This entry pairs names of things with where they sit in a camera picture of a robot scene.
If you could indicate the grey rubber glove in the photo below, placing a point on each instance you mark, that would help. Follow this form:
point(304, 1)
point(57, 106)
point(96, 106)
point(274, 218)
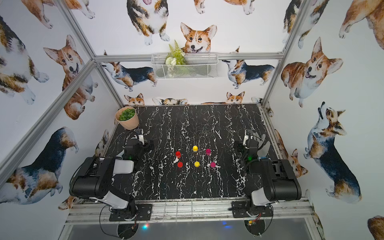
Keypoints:
point(263, 145)

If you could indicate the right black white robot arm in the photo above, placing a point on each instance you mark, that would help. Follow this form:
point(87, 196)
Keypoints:
point(279, 183)

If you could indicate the green fern plant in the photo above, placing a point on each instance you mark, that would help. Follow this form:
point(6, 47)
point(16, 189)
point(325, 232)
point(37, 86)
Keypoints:
point(176, 56)

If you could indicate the white wire wall basket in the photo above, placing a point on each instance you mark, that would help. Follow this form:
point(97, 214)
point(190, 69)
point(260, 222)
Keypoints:
point(189, 66)

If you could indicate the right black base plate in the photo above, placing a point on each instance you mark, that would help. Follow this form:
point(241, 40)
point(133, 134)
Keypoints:
point(243, 209)

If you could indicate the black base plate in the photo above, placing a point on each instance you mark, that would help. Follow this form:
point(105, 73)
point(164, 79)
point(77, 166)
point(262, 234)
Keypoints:
point(243, 209)
point(140, 212)

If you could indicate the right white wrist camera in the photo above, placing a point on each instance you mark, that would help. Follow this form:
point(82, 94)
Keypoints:
point(249, 135)

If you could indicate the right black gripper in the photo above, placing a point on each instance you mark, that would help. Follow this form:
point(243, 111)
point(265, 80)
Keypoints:
point(243, 146)

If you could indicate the red paint jar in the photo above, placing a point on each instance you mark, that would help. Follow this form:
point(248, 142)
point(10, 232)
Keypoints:
point(178, 155)

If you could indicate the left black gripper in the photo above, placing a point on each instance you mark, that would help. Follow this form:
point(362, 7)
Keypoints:
point(145, 144)

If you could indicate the beige pot with green plant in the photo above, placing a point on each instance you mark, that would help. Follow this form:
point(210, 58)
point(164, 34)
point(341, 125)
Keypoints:
point(127, 117)

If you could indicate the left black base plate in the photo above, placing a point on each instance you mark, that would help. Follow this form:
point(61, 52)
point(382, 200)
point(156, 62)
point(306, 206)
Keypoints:
point(140, 212)

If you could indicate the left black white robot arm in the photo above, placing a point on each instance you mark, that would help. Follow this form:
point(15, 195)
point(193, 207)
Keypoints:
point(94, 180)

